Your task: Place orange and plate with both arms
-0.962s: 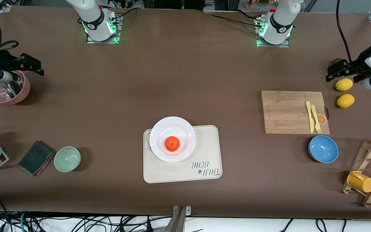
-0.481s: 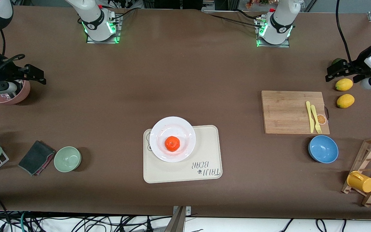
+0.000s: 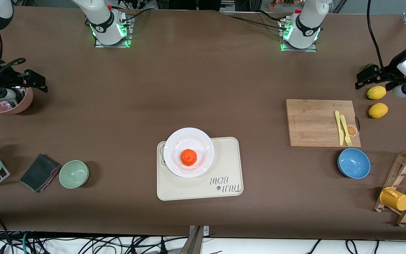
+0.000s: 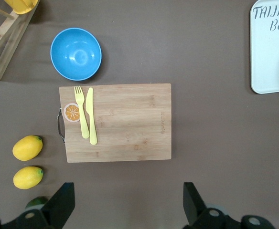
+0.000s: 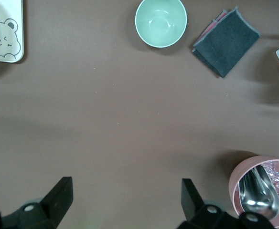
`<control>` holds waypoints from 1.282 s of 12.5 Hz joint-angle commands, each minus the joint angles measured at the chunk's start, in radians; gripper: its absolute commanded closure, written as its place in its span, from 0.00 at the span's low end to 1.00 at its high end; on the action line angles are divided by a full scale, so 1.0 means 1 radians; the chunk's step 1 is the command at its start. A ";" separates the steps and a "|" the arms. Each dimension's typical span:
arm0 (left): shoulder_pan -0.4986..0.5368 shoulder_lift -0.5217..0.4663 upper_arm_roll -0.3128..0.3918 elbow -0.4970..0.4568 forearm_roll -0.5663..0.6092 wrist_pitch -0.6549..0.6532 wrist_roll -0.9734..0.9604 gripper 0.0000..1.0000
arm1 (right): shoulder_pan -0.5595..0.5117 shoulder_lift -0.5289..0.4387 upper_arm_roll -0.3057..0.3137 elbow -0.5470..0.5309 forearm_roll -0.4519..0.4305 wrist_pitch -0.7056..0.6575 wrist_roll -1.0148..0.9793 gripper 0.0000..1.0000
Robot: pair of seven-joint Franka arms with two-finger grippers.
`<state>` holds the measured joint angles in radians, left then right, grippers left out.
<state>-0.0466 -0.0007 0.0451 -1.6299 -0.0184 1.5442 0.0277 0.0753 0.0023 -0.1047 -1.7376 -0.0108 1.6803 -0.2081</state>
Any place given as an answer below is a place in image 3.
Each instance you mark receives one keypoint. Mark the orange mandarin fruit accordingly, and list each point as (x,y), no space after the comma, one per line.
(189,157)

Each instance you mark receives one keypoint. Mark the wooden cutting board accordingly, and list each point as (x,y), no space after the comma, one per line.
(312,123)

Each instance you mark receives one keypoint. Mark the cream tray with bear print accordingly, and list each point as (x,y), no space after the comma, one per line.
(224,158)

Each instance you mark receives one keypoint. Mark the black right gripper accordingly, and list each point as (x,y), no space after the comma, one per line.
(2,78)

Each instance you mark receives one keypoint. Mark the metal ladle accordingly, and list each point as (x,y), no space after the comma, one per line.
(20,93)

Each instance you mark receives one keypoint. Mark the yellow mug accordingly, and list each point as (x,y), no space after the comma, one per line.
(397,200)

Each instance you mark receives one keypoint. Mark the yellow plastic knife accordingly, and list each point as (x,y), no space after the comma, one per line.
(340,135)

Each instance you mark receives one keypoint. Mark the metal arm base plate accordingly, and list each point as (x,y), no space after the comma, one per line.
(310,49)
(127,38)

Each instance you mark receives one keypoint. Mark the orange slice disc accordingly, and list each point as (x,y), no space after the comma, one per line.
(352,131)

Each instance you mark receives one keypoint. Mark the pale green bowl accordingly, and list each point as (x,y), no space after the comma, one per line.
(74,174)

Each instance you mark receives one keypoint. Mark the yellow lemon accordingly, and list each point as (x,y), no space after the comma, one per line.
(376,92)
(378,110)

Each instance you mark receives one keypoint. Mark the blue bowl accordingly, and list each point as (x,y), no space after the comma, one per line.
(354,163)

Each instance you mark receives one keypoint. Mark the dark grey folded cloth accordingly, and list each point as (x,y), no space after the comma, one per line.
(39,173)

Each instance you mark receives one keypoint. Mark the pink bowl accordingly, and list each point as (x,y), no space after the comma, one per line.
(16,107)

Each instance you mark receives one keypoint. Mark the yellow plastic fork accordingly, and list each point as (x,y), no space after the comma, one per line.
(348,140)

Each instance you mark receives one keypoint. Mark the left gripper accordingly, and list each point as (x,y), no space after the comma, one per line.
(385,74)

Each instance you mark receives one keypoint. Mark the dark green lime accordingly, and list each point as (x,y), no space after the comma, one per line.
(367,66)

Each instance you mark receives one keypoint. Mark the metal mount bracket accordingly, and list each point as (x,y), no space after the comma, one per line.
(196,243)

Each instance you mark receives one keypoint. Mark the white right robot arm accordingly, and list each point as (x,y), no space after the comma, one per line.
(102,21)

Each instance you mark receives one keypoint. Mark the white round plate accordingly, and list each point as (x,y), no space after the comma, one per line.
(189,139)

